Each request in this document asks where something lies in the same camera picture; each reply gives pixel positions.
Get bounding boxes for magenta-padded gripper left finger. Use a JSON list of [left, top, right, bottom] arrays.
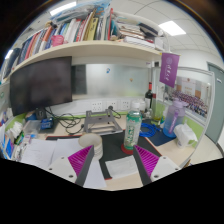
[[46, 144, 97, 188]]

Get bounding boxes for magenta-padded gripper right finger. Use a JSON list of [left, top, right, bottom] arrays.
[[132, 144, 182, 187]]

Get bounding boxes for green-label clear drink bottle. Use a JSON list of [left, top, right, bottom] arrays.
[[123, 100, 144, 151]]

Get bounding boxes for large purple water bottle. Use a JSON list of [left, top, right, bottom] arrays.
[[162, 98, 190, 139]]

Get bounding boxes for dark blue mat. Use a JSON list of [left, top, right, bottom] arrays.
[[146, 127, 178, 148]]

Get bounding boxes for white paper sheet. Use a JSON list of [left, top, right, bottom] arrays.
[[104, 154, 140, 180]]

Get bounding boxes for loose white papers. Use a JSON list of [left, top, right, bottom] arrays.
[[19, 137, 85, 172]]

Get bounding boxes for black desk mat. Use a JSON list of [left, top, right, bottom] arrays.
[[45, 131, 162, 181]]

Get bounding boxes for grey metal laptop stand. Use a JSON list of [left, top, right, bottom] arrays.
[[81, 107, 124, 136]]

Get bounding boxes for white tissue pack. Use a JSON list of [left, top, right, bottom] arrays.
[[172, 122, 200, 149]]

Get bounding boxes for glass with yellow liquid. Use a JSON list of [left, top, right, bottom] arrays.
[[151, 99, 165, 127]]

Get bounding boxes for small blue box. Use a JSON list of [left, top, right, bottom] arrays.
[[39, 116, 55, 131]]

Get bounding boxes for white ceramic jar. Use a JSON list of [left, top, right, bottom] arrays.
[[137, 98, 148, 113]]

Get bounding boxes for dark wine bottle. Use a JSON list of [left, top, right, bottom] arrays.
[[144, 81, 155, 112]]

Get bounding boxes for group photo poster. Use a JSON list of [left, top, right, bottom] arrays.
[[164, 75, 213, 120]]

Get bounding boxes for black computer monitor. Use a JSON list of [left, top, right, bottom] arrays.
[[9, 55, 74, 121]]

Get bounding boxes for grey door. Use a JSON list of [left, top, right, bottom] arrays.
[[204, 61, 224, 145]]

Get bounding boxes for purple pennant flag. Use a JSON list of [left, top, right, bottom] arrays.
[[158, 51, 181, 89]]

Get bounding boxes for beige shelf with books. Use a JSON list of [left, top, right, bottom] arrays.
[[1, 1, 168, 82]]

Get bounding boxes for rectangular ceiling light panel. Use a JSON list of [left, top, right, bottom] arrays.
[[157, 20, 187, 37]]

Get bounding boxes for coiled blue cable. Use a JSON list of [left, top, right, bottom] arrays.
[[137, 121, 163, 139]]

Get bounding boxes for black cable tangle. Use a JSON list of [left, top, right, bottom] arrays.
[[44, 105, 123, 135]]

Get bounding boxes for white wall power outlet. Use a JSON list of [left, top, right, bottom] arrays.
[[91, 100, 104, 113], [120, 99, 131, 111], [106, 99, 119, 111]]

